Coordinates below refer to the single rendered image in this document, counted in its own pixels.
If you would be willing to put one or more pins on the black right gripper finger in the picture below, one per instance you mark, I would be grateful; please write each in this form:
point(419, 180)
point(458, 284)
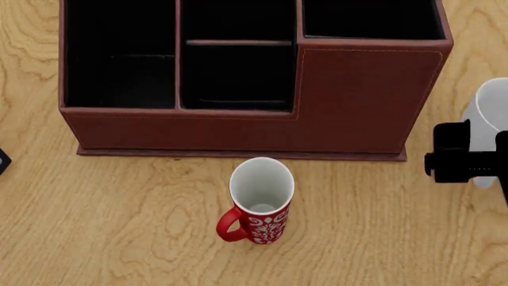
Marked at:
point(502, 141)
point(450, 137)

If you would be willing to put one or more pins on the brown leather desk caddy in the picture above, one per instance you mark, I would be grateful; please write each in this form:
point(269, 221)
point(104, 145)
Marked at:
point(357, 98)

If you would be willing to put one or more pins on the red mug with white pattern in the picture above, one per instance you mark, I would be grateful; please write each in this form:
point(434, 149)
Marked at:
point(270, 229)

